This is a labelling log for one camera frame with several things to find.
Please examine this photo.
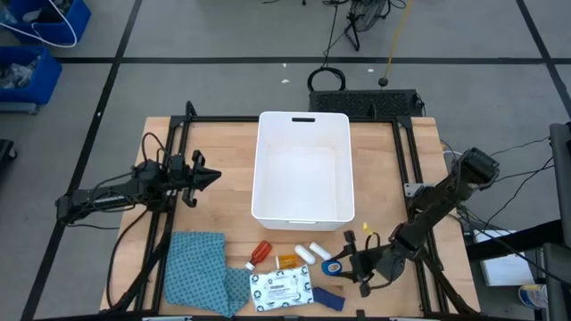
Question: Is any yellow pole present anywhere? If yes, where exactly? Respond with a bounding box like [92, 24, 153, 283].
[377, 0, 414, 88]

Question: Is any white cable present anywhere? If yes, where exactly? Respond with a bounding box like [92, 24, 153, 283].
[0, 0, 79, 49]

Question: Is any black aluminium table frame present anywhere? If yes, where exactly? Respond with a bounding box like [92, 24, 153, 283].
[109, 100, 481, 318]

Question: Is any blue tape roll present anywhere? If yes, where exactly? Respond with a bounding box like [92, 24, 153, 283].
[320, 259, 343, 277]

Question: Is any dark blue bandage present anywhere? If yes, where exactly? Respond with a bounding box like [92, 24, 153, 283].
[311, 286, 347, 312]

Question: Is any red bottle with white cap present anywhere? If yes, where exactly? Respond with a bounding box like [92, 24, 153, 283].
[244, 239, 274, 272]

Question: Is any thin black cable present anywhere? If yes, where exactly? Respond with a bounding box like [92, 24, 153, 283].
[321, 0, 341, 69]

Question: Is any black coiled cable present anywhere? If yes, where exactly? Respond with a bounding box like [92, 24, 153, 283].
[306, 66, 347, 94]

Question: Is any grey metal bracket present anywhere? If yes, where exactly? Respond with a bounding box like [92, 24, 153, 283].
[403, 181, 425, 198]

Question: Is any white perforated plastic basket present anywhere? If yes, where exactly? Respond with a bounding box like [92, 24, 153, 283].
[251, 111, 356, 232]

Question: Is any black perforated box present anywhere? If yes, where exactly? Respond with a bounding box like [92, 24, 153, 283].
[308, 88, 424, 120]

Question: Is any teal patterned cloth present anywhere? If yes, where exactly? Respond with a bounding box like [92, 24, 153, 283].
[163, 230, 252, 318]

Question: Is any black fan stand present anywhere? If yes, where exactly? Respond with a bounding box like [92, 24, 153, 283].
[343, 0, 393, 52]

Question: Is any blue storage bin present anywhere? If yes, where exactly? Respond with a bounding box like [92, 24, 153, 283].
[6, 0, 93, 45]
[0, 45, 63, 107]

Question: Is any white printed packet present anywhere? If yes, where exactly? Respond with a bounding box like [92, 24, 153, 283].
[248, 264, 315, 313]

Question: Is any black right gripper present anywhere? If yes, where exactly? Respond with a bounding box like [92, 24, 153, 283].
[333, 230, 396, 299]

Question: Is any white gauze roll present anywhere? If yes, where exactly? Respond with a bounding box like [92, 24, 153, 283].
[309, 241, 334, 262]
[294, 243, 317, 266]

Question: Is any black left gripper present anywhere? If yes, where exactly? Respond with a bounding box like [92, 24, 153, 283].
[167, 150, 223, 209]

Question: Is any orange pill bottle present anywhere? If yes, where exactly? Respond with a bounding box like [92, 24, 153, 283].
[275, 253, 299, 270]

